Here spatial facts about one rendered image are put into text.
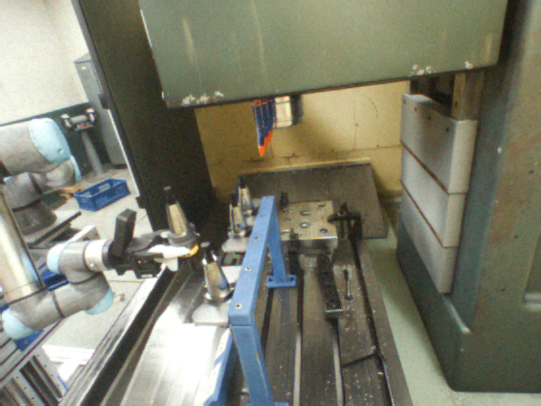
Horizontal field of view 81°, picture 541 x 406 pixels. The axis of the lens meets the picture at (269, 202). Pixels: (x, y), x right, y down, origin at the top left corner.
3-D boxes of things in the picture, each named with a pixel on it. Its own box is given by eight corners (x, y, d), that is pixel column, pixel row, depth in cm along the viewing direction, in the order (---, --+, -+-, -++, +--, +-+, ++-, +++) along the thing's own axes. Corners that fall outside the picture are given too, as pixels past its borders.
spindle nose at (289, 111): (309, 124, 92) (306, 80, 87) (255, 132, 92) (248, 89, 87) (300, 114, 106) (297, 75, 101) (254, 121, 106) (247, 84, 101)
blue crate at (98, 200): (95, 213, 419) (89, 197, 410) (77, 209, 440) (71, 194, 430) (132, 192, 466) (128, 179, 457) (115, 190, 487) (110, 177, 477)
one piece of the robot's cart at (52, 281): (42, 301, 112) (31, 282, 108) (62, 284, 120) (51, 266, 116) (63, 302, 110) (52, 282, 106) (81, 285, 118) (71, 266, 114)
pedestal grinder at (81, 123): (92, 183, 537) (63, 115, 487) (84, 180, 561) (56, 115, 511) (118, 173, 567) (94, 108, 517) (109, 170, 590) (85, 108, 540)
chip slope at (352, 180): (221, 265, 170) (211, 223, 159) (243, 207, 229) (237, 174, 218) (393, 256, 156) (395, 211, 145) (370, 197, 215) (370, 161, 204)
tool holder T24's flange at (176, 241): (193, 246, 68) (190, 236, 67) (166, 248, 68) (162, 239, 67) (199, 230, 73) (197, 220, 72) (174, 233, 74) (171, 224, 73)
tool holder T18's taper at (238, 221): (248, 231, 79) (243, 207, 76) (231, 234, 79) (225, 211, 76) (247, 222, 83) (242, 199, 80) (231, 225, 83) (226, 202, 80)
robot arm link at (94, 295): (70, 312, 83) (51, 278, 78) (114, 292, 88) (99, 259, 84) (71, 330, 77) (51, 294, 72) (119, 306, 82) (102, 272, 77)
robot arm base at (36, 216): (0, 236, 113) (-15, 212, 108) (35, 216, 126) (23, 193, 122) (33, 236, 109) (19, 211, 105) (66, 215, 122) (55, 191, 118)
